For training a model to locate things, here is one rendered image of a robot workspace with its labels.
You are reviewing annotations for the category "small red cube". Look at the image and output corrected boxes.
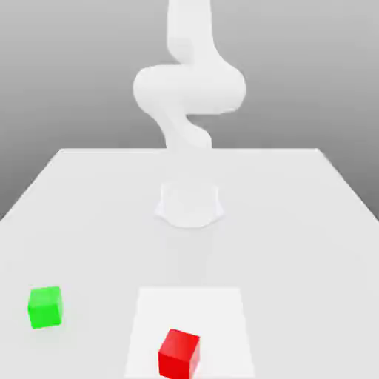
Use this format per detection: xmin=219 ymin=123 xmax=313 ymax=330
xmin=157 ymin=328 xmax=201 ymax=379

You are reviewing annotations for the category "small green cube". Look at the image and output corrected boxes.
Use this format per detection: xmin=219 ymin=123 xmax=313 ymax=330
xmin=27 ymin=285 xmax=64 ymax=330

